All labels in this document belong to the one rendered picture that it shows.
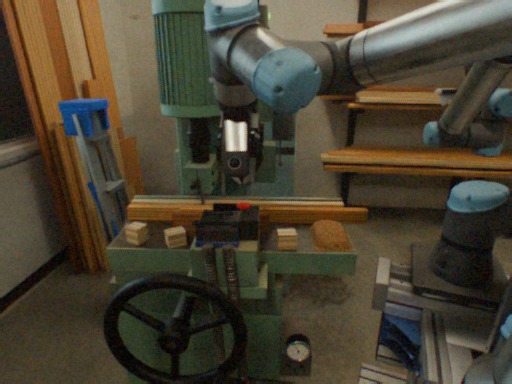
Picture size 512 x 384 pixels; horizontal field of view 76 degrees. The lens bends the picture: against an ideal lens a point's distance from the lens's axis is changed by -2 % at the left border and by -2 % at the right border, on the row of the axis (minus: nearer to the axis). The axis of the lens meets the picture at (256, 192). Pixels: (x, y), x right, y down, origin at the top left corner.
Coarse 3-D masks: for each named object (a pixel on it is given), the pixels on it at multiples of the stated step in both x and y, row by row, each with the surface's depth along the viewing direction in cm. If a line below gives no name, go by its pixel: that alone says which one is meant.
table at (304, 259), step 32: (128, 224) 92; (160, 224) 92; (288, 224) 92; (128, 256) 80; (160, 256) 80; (288, 256) 78; (320, 256) 78; (352, 256) 78; (224, 288) 71; (256, 288) 71
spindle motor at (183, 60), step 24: (168, 0) 67; (192, 0) 67; (168, 24) 70; (192, 24) 69; (168, 48) 71; (192, 48) 71; (168, 72) 74; (192, 72) 72; (168, 96) 76; (192, 96) 74
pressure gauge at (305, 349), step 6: (294, 336) 81; (300, 336) 81; (288, 342) 81; (294, 342) 80; (300, 342) 80; (306, 342) 80; (288, 348) 81; (294, 348) 81; (300, 348) 81; (306, 348) 80; (288, 354) 81; (294, 354) 81; (300, 354) 81; (306, 354) 81; (300, 360) 82
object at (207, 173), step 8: (216, 160) 93; (184, 168) 84; (192, 168) 84; (200, 168) 84; (208, 168) 84; (216, 168) 93; (184, 176) 85; (192, 176) 84; (200, 176) 84; (208, 176) 84; (216, 176) 93; (200, 184) 85; (208, 184) 85; (192, 192) 86; (200, 192) 86; (208, 192) 86
